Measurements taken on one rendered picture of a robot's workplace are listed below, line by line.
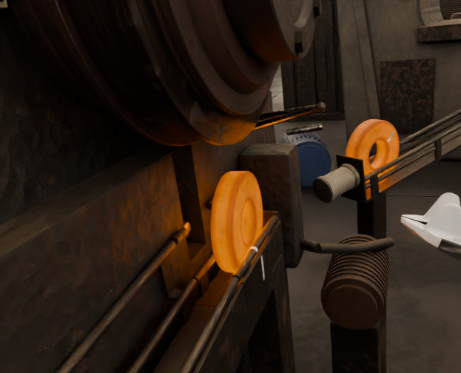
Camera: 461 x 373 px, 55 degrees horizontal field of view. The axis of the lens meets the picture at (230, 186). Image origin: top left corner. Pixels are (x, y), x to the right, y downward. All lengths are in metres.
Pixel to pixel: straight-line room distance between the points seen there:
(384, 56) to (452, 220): 2.71
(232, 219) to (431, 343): 1.13
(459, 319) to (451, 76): 1.82
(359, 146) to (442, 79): 2.21
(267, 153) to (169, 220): 0.27
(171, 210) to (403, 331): 1.19
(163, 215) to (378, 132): 0.62
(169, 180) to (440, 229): 0.35
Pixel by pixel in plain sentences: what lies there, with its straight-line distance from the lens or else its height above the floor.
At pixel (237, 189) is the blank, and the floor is 0.80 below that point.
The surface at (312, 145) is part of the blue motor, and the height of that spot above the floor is 0.31.
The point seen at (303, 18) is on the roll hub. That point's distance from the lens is 0.59.
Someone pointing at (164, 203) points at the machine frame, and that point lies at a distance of 0.60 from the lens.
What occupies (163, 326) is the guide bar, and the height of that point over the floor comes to 0.70.
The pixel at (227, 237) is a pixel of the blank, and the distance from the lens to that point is 0.61.
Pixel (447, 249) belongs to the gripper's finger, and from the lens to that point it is 0.61.
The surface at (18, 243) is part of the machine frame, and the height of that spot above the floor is 0.87.
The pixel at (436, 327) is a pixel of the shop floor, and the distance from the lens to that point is 1.70.
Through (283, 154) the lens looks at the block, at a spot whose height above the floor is 0.80.
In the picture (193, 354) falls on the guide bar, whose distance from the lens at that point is 0.50.
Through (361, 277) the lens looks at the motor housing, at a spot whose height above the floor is 0.53.
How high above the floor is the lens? 1.02
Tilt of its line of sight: 20 degrees down
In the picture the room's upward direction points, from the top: 7 degrees counter-clockwise
